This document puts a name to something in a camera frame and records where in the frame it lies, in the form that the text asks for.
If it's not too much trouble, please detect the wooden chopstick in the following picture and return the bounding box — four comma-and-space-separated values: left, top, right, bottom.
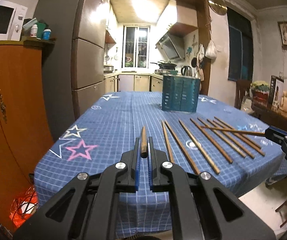
165, 121, 200, 175
140, 126, 148, 158
194, 122, 246, 164
202, 126, 265, 137
161, 121, 174, 163
206, 118, 255, 159
178, 120, 220, 174
190, 118, 233, 164

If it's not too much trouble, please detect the kitchen window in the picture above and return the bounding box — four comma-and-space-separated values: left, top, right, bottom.
122, 26, 150, 70

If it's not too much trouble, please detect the dark wooden side table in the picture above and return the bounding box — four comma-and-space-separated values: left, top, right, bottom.
251, 101, 287, 131

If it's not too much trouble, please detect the wooden chair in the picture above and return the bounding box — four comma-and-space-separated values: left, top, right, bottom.
235, 79, 251, 109

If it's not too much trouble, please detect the blue grid star tablecloth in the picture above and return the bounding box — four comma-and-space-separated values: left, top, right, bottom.
33, 90, 287, 238

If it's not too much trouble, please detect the teal perforated utensil holder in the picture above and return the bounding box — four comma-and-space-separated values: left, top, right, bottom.
161, 74, 200, 113

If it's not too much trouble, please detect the dark living room window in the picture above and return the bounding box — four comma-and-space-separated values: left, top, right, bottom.
227, 8, 254, 81

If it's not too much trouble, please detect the steel electric kettle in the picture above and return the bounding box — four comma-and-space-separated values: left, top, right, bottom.
180, 66, 193, 76

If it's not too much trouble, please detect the black wok pan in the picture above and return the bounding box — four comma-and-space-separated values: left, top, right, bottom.
151, 61, 176, 70

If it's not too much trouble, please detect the white hanging plastic bag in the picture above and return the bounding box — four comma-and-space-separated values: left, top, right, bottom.
205, 40, 217, 60

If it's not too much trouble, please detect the range hood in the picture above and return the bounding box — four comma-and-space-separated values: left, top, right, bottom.
156, 33, 185, 61

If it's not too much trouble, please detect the orange wooden cabinet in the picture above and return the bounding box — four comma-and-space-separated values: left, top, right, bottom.
0, 40, 53, 230

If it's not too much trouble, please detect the silver multi-door refrigerator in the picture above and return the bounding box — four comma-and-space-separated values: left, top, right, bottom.
34, 0, 109, 140

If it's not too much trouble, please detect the blue lidded jar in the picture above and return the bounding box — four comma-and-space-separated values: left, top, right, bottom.
42, 29, 51, 40

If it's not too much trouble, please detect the white medicine bottle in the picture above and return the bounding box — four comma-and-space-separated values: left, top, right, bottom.
30, 24, 38, 37

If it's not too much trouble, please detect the white microwave oven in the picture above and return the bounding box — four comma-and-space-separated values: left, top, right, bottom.
0, 0, 28, 41

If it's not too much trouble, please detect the gold round wall clock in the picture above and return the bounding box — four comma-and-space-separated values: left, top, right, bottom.
208, 0, 227, 16

